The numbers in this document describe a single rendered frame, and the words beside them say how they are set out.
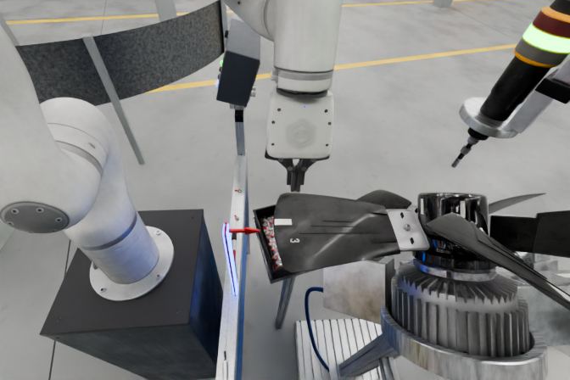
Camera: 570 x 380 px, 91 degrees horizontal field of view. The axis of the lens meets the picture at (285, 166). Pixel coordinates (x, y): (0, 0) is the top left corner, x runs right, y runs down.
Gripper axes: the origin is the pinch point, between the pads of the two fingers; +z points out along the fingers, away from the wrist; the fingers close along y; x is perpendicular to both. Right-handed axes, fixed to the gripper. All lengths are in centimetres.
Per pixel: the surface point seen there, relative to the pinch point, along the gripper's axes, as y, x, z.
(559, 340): 50, -15, 27
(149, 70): -79, 151, 14
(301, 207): 2.3, 4.4, 9.8
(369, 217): 15.4, 0.9, 9.7
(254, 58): -9, 52, -11
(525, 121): 23.5, -13.0, -15.8
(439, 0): 325, 554, -48
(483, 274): 32.7, -10.1, 13.2
